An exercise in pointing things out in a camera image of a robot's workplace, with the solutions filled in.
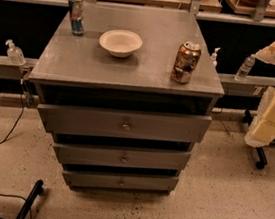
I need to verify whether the grey top drawer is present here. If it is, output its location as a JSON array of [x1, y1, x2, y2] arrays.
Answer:
[[38, 104, 212, 143]]

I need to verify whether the grey drawer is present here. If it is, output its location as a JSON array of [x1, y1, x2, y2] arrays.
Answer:
[[62, 170, 179, 192], [53, 143, 191, 171], [38, 104, 212, 143]]

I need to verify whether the grey drawer cabinet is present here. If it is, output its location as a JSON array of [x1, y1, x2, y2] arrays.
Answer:
[[14, 0, 235, 208]]

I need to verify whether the grey middle drawer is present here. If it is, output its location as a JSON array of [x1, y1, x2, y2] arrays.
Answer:
[[53, 143, 191, 171]]

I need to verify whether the grey bottom drawer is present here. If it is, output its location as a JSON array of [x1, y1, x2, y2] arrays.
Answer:
[[62, 170, 179, 192]]

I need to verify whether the white paper bowl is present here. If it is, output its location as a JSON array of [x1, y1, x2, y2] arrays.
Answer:
[[99, 29, 143, 58]]

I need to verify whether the orange crushed soda can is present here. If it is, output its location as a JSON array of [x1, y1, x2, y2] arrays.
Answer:
[[171, 41, 202, 84]]

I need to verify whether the small white pump bottle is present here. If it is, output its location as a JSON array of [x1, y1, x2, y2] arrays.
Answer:
[[211, 47, 220, 67]]

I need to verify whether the clear water bottle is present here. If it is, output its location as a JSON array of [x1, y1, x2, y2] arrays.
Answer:
[[234, 54, 255, 82]]

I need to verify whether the blue red energy can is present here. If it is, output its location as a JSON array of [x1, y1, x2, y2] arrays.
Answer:
[[68, 0, 84, 36]]

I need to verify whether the black chair leg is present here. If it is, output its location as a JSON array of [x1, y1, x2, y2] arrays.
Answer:
[[15, 179, 43, 219]]

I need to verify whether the clear sanitizer pump bottle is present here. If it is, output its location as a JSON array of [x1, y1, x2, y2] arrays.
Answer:
[[5, 39, 26, 66]]

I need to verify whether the black office chair base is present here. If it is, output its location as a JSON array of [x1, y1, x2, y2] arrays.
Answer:
[[242, 110, 275, 169]]

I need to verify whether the black cable on floor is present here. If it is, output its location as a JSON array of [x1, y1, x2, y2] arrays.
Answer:
[[0, 76, 52, 219]]

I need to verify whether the grey metal rail frame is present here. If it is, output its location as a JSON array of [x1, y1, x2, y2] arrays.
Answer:
[[0, 0, 275, 117]]

